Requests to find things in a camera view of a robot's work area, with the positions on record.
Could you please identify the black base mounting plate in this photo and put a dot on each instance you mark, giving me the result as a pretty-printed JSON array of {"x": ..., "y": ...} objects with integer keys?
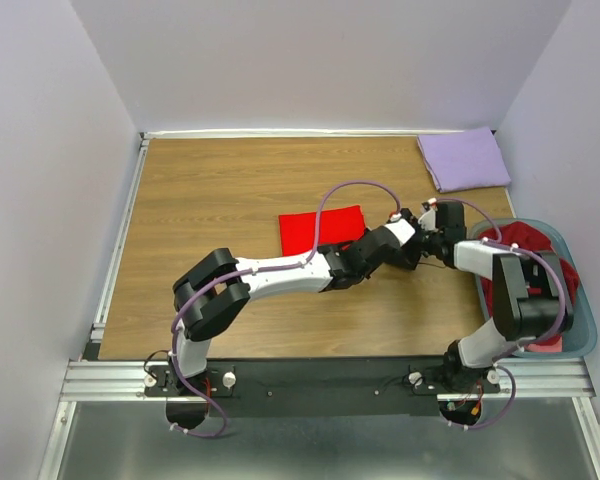
[{"x": 338, "y": 386}]

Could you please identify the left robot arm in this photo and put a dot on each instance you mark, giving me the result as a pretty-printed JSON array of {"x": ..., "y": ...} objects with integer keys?
[{"x": 210, "y": 296}]

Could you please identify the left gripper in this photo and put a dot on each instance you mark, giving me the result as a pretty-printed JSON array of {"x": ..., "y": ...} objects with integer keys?
[{"x": 370, "y": 273}]

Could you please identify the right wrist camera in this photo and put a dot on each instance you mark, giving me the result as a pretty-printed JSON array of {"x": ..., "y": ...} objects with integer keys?
[{"x": 427, "y": 219}]

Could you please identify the dark red t shirt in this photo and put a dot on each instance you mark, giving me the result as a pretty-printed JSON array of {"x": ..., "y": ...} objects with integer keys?
[{"x": 528, "y": 238}]

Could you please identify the teal plastic basket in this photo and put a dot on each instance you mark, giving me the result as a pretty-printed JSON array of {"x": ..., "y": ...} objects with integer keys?
[{"x": 581, "y": 339}]

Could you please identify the bright red t shirt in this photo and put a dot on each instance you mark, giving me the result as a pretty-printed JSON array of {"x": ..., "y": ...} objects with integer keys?
[{"x": 297, "y": 231}]

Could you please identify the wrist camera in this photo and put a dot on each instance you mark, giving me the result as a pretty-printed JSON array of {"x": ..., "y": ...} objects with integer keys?
[
  {"x": 427, "y": 219},
  {"x": 400, "y": 228}
]

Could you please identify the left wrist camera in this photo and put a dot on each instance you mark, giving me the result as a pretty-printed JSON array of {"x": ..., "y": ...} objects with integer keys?
[{"x": 400, "y": 228}]

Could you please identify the folded lavender t shirt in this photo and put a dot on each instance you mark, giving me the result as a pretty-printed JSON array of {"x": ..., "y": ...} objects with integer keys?
[{"x": 464, "y": 160}]

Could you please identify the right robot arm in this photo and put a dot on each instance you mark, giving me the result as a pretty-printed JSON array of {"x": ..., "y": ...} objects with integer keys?
[{"x": 530, "y": 301}]

